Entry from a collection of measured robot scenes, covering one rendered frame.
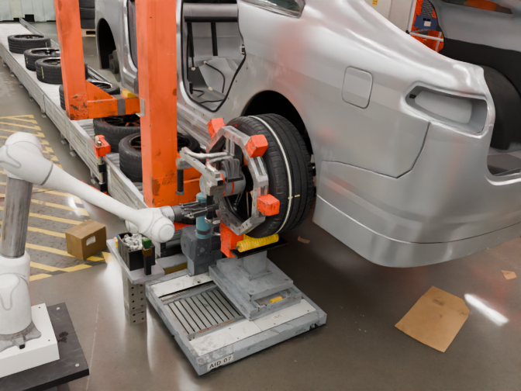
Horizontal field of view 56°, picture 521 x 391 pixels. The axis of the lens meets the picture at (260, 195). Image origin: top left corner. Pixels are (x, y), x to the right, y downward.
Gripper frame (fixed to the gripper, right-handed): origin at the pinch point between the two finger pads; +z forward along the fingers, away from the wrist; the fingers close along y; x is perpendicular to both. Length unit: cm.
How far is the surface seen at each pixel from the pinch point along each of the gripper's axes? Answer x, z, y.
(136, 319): -79, -30, -29
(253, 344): -75, 16, 23
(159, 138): 15, -1, -60
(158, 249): -66, 2, -73
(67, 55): 25, -3, -253
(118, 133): -37, 26, -222
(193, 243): -46, 10, -39
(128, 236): -26, -31, -33
